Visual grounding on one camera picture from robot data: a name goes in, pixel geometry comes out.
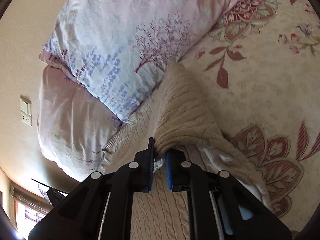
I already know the beige cable knit sweater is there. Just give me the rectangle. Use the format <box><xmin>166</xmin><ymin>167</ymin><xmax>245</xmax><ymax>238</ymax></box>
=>
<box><xmin>98</xmin><ymin>63</ymin><xmax>271</xmax><ymax>239</ymax></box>

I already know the pink floral left pillow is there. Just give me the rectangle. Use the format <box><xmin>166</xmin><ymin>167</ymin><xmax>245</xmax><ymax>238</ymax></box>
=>
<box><xmin>37</xmin><ymin>66</ymin><xmax>121</xmax><ymax>181</ymax></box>

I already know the cream floral bedspread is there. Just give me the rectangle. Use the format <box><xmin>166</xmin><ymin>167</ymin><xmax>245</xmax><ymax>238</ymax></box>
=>
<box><xmin>183</xmin><ymin>0</ymin><xmax>319</xmax><ymax>232</ymax></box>

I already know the blue lavender print pillow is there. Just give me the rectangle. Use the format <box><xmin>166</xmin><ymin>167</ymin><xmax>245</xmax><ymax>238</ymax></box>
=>
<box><xmin>39</xmin><ymin>0</ymin><xmax>238</xmax><ymax>121</ymax></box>

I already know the wall switch socket panel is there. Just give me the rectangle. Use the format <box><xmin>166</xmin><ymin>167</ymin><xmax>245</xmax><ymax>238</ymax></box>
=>
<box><xmin>20</xmin><ymin>95</ymin><xmax>33</xmax><ymax>127</ymax></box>

